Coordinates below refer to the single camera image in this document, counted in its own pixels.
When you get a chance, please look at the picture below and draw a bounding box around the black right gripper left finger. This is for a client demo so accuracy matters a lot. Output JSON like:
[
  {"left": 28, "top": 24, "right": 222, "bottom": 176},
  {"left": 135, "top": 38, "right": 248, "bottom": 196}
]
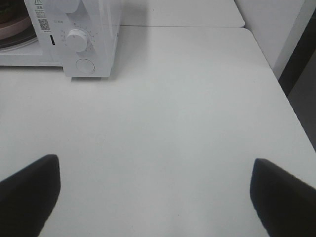
[{"left": 0, "top": 155, "right": 61, "bottom": 237}]

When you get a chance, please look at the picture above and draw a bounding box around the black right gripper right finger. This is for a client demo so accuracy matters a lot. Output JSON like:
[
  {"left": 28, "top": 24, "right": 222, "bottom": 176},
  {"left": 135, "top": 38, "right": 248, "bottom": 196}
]
[{"left": 250, "top": 158, "right": 316, "bottom": 237}]

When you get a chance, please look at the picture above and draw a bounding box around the round white door button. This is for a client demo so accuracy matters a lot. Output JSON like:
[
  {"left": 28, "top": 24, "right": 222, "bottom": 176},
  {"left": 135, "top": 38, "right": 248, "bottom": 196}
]
[{"left": 76, "top": 59, "right": 95, "bottom": 74}]

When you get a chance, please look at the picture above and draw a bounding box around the pink ceramic plate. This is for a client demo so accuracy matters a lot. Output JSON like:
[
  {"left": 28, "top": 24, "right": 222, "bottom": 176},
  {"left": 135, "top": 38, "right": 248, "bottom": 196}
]
[{"left": 0, "top": 15, "right": 32, "bottom": 40}]

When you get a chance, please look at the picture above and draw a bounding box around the burger with lettuce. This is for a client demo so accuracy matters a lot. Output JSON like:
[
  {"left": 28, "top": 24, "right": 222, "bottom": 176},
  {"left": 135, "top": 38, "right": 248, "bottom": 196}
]
[{"left": 0, "top": 0, "right": 20, "bottom": 24}]

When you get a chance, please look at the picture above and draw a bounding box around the glass microwave turntable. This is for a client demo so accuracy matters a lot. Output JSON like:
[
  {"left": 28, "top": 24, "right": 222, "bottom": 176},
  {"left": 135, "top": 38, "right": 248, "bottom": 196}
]
[{"left": 0, "top": 35, "right": 37, "bottom": 50}]

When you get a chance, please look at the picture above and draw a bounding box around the lower white timer knob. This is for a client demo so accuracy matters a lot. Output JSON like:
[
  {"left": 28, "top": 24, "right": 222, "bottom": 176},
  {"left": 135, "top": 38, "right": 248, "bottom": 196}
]
[{"left": 66, "top": 29, "right": 88, "bottom": 52}]

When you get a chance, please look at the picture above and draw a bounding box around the white microwave oven body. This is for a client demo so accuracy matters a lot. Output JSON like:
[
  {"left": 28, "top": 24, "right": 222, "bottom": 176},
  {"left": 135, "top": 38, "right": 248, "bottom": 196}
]
[{"left": 0, "top": 0, "right": 122, "bottom": 77}]

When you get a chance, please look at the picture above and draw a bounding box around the white warning label sticker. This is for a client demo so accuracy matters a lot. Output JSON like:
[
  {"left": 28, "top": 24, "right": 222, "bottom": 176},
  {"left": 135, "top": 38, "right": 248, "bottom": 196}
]
[{"left": 31, "top": 0, "right": 51, "bottom": 33}]

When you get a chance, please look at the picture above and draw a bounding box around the upper white power knob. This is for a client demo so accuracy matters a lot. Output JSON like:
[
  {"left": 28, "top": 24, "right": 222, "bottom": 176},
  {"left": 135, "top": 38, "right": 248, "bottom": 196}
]
[{"left": 56, "top": 0, "right": 80, "bottom": 14}]

